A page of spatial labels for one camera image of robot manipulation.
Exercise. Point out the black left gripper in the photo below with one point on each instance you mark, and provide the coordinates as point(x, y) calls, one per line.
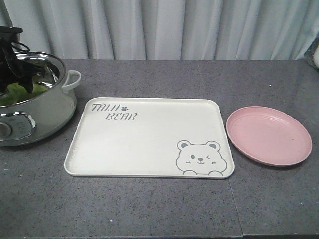
point(13, 70)

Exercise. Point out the green lettuce leaf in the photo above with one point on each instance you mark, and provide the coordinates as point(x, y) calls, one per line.
point(16, 93)

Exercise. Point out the cream bear serving tray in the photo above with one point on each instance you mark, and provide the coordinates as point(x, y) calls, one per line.
point(146, 137)

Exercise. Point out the pink round plate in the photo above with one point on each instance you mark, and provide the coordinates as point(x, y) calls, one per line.
point(268, 136)

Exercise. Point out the pale green electric cooking pot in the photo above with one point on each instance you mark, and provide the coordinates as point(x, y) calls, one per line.
point(38, 118)

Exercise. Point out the white rice cooker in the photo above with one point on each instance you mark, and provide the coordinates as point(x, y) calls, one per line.
point(312, 55)

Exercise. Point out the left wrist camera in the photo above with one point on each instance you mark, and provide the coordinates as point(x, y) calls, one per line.
point(10, 33)

